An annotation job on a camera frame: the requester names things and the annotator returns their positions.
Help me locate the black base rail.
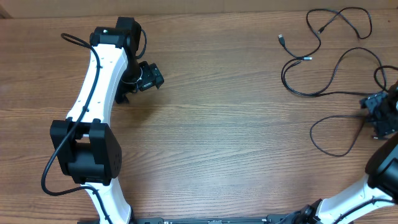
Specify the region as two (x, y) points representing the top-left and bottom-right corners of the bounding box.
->
(77, 205), (318, 224)

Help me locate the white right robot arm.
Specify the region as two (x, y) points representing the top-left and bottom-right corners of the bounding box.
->
(292, 84), (397, 224)

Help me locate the black cable with usb plug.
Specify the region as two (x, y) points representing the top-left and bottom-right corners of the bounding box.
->
(280, 47), (387, 97)

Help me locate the black thin cable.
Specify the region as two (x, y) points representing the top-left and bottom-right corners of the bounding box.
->
(277, 6), (373, 60)

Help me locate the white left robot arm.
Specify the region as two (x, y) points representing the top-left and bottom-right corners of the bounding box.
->
(41, 17), (164, 223)

